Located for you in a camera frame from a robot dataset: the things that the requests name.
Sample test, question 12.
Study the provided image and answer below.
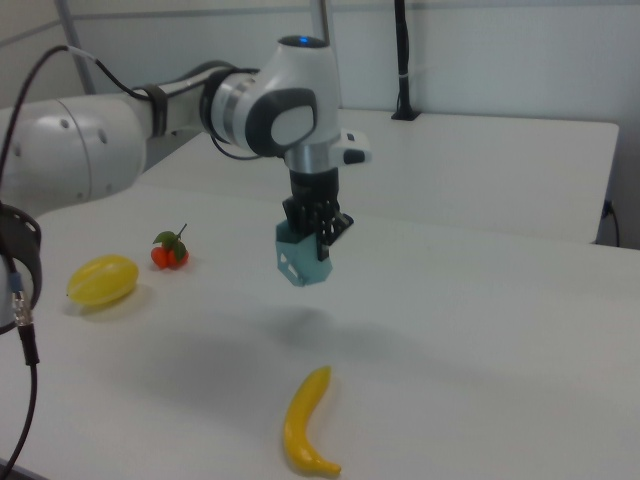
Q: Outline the aluminium frame post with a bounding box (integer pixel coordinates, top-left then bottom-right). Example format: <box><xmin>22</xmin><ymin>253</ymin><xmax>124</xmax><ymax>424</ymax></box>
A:
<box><xmin>54</xmin><ymin>0</ymin><xmax>99</xmax><ymax>96</ymax></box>

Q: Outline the small orange fruit cluster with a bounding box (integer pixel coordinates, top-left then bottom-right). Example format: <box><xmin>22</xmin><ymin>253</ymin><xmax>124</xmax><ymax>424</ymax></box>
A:
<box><xmin>151</xmin><ymin>223</ymin><xmax>190</xmax><ymax>270</ymax></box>

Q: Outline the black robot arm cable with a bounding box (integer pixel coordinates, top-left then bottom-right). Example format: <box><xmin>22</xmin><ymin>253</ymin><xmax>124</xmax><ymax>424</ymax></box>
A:
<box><xmin>0</xmin><ymin>44</ymin><xmax>151</xmax><ymax>469</ymax></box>

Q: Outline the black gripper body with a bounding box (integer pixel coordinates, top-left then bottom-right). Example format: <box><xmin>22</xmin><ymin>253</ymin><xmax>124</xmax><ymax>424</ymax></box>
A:
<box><xmin>282</xmin><ymin>168</ymin><xmax>346</xmax><ymax>236</ymax></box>

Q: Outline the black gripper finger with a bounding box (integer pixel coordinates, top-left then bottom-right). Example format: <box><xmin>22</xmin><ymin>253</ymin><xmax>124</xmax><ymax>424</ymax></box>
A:
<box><xmin>315</xmin><ymin>211</ymin><xmax>357</xmax><ymax>264</ymax></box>
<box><xmin>282</xmin><ymin>198</ymin><xmax>307</xmax><ymax>246</ymax></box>

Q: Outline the black power cable plug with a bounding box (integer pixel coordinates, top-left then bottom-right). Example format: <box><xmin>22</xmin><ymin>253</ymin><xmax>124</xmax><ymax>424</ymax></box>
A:
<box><xmin>602</xmin><ymin>198</ymin><xmax>621</xmax><ymax>247</ymax></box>

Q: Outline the light blue hexagonal mug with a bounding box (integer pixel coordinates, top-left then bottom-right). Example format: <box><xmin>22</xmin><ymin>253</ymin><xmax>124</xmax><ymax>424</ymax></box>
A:
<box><xmin>274</xmin><ymin>219</ymin><xmax>334</xmax><ymax>289</ymax></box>

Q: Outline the yellow plastic banana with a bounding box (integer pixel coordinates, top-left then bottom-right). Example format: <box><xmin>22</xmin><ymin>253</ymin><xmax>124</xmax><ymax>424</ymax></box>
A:
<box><xmin>283</xmin><ymin>365</ymin><xmax>343</xmax><ymax>477</ymax></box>

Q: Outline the white background table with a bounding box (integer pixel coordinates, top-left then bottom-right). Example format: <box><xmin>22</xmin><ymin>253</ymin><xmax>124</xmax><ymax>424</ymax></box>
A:
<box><xmin>133</xmin><ymin>107</ymin><xmax>621</xmax><ymax>246</ymax></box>

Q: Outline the yellow plastic starfruit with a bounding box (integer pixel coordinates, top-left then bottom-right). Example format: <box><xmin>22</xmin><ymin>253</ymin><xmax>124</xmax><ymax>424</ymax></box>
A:
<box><xmin>66</xmin><ymin>254</ymin><xmax>140</xmax><ymax>311</ymax></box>

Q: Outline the grey metal wall post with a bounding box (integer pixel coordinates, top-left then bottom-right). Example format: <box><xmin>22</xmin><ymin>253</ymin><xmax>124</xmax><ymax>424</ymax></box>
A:
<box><xmin>318</xmin><ymin>0</ymin><xmax>334</xmax><ymax>46</ymax></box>

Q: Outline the black camera stand pole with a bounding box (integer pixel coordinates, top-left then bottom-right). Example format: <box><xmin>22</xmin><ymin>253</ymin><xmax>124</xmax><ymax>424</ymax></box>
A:
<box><xmin>390</xmin><ymin>0</ymin><xmax>422</xmax><ymax>122</ymax></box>

